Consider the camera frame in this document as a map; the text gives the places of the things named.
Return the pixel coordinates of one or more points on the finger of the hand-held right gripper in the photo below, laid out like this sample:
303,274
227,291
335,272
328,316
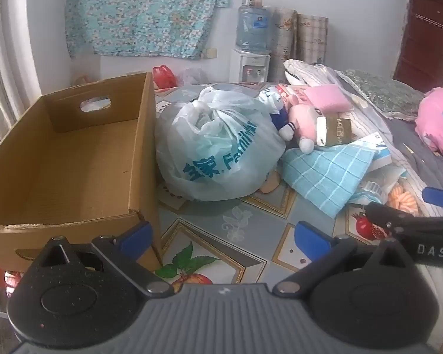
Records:
439,196
384,215

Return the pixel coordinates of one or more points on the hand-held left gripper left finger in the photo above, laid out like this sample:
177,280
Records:
134,236

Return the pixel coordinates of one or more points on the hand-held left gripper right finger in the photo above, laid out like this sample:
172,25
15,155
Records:
312,239

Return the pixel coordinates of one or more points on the blue checkered towel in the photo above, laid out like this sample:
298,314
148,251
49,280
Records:
317,177

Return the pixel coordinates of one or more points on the brown cardboard box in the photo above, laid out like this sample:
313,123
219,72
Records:
77,162

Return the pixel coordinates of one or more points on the pink white plush toy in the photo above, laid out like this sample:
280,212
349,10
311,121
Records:
302,121

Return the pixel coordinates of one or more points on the pink sponge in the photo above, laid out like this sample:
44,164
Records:
326,97

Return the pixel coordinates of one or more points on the orange white cloth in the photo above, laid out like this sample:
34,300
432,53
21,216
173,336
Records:
402,199

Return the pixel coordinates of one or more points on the pink blanket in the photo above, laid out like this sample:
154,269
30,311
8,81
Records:
439,118

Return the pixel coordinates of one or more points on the white striped blanket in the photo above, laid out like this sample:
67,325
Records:
358,118

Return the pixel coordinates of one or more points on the green patterned pillow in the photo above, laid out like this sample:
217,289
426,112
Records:
384,92

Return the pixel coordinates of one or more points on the white plastic bag blue print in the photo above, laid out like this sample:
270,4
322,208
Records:
214,143

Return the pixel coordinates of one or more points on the white blue tissue packet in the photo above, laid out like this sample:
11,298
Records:
269,94

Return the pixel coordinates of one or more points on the small red plastic bag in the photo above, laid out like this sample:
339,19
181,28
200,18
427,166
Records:
164,77

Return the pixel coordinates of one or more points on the dark red door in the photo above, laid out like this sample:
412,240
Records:
428,33

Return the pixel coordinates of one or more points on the clear plastic bag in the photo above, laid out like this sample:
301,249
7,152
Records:
192,77

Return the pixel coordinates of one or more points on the white water dispenser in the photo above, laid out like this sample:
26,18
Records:
249,66

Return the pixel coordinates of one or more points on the plaid rolled mat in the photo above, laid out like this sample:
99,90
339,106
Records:
312,37

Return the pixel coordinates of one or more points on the floral rolled mat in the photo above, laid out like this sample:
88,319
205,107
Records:
284,44

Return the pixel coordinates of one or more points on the white curtain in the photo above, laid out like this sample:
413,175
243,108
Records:
7,62

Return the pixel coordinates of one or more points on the teal floral hanging cloth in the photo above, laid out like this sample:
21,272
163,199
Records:
144,7

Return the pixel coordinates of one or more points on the wall outlet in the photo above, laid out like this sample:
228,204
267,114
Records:
209,53

